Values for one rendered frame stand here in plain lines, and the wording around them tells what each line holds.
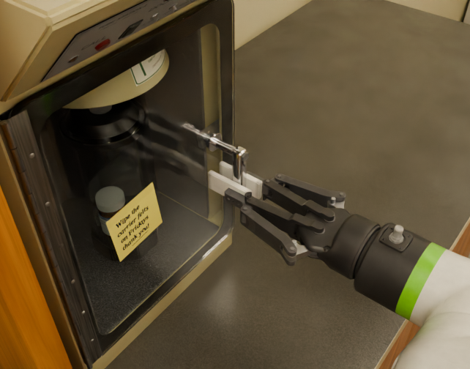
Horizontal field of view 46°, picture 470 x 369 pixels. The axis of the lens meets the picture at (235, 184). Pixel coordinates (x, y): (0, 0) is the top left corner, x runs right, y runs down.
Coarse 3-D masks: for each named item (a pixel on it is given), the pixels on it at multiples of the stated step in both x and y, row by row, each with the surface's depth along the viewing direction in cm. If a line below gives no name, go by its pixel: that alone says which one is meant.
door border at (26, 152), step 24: (24, 120) 46; (24, 144) 47; (24, 168) 48; (48, 192) 52; (48, 216) 54; (48, 240) 54; (72, 264) 60; (72, 288) 61; (96, 336) 70; (96, 360) 72
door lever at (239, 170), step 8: (216, 136) 72; (216, 144) 72; (224, 144) 71; (232, 152) 71; (240, 152) 70; (232, 160) 71; (240, 160) 70; (232, 168) 72; (240, 168) 71; (232, 176) 73; (240, 176) 72; (240, 184) 73
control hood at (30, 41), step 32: (0, 0) 34; (32, 0) 33; (64, 0) 33; (96, 0) 34; (128, 0) 37; (0, 32) 36; (32, 32) 34; (64, 32) 35; (0, 64) 39; (32, 64) 37; (0, 96) 42
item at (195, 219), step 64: (128, 64) 54; (192, 64) 62; (64, 128) 50; (128, 128) 58; (192, 128) 67; (64, 192) 54; (128, 192) 62; (192, 192) 74; (128, 256) 68; (192, 256) 82; (128, 320) 74
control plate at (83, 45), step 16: (160, 0) 44; (176, 0) 48; (112, 16) 39; (128, 16) 42; (144, 16) 45; (160, 16) 50; (80, 32) 37; (96, 32) 40; (112, 32) 43; (80, 48) 41; (64, 64) 43
